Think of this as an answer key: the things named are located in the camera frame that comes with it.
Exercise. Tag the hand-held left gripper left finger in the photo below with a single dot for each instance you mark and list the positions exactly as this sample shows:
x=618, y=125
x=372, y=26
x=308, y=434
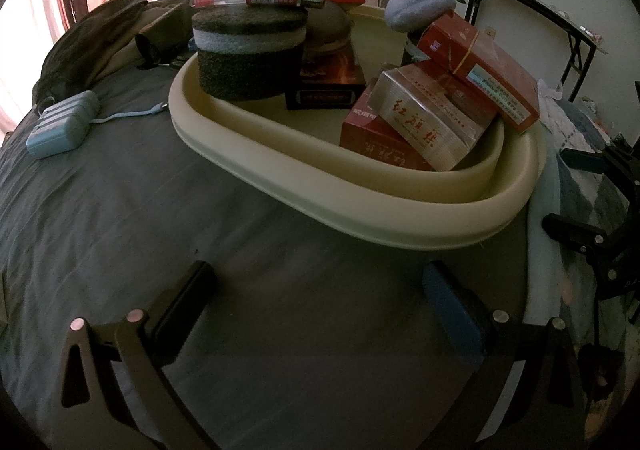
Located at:
x=185, y=302

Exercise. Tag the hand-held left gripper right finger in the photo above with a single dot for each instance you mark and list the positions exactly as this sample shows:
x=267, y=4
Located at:
x=455, y=315

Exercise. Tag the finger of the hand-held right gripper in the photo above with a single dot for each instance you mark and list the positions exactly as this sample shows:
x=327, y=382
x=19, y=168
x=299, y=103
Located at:
x=582, y=161
x=570, y=227

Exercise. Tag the cream plastic basin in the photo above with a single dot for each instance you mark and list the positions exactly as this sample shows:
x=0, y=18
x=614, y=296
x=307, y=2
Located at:
x=400, y=220

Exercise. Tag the silver and red cigarette carton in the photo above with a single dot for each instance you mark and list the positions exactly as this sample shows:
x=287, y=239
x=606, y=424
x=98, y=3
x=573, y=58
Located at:
x=430, y=115

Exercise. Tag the blue-grey plush pad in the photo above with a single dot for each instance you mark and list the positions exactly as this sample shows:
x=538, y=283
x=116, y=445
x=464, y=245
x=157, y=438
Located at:
x=417, y=8

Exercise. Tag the large black foam cylinder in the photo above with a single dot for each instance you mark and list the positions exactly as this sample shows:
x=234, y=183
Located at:
x=250, y=70

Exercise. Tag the dark red cigarette carton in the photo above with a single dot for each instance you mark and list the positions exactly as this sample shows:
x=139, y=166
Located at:
x=330, y=95

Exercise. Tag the grey round bowl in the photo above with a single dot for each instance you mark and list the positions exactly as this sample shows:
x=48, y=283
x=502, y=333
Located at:
x=327, y=25

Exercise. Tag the blue and white checked blanket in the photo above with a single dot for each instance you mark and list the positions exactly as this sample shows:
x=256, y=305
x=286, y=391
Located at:
x=575, y=195

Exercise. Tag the crumpled white cloth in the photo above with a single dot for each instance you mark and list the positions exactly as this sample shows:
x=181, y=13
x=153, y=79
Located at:
x=551, y=91

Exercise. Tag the light blue power bank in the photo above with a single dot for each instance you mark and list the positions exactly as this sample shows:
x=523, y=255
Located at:
x=62, y=125

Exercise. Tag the olive green bag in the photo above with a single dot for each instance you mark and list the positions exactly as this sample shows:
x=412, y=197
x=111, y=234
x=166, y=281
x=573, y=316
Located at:
x=90, y=40

